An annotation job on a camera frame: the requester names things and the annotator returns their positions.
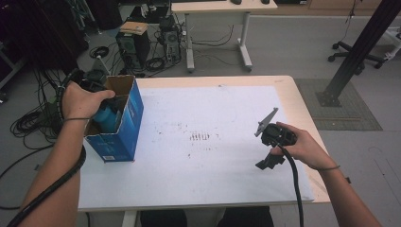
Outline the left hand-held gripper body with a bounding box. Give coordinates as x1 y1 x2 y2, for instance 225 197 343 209
78 56 111 93

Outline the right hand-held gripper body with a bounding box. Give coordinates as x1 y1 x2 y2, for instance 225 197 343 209
253 107 298 148

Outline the blue cardboard box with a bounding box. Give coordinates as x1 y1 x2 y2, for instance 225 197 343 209
84 75 145 164

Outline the person's left hand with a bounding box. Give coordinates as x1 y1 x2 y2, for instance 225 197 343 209
61 80 116 122

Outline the person's right hand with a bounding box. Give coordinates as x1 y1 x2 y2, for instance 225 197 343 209
270 121 339 171

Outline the dark left wrist band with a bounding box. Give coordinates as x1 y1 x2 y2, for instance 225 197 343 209
62 116 93 123

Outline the black computer tower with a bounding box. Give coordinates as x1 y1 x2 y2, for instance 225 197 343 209
115 29 151 72

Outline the brown cardboard piece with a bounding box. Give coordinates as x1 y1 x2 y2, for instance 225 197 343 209
118 21 148 36

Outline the white paper sheet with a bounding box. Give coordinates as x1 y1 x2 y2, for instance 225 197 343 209
77 85 315 211

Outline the grey floor mat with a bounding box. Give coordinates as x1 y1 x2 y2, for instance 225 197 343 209
294 78 383 131

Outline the open grey computer tower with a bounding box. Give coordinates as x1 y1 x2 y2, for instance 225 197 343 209
159 15 183 64

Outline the white table leg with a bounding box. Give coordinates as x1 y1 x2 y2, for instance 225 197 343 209
121 210 139 227

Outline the black metal pole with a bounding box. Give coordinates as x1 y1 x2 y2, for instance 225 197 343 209
315 0 401 108

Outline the black office chair base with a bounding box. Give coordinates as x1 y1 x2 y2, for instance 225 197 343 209
327 41 387 76

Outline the white-legged wooden desk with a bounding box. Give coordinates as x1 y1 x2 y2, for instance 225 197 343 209
170 0 278 74

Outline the coiled black cable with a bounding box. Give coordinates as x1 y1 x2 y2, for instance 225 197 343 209
89 45 110 60
145 57 166 72

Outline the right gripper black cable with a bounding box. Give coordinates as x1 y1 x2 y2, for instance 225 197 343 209
277 143 305 227

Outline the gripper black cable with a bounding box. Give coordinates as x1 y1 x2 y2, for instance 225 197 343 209
6 67 88 227
277 143 305 227

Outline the tangle of black floor cables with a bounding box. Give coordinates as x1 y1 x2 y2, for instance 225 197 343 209
9 69 69 150

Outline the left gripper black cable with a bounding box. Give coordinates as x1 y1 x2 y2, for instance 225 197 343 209
6 67 88 227

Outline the thin black floor cable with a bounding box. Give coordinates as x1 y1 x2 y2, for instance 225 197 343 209
192 25 235 47

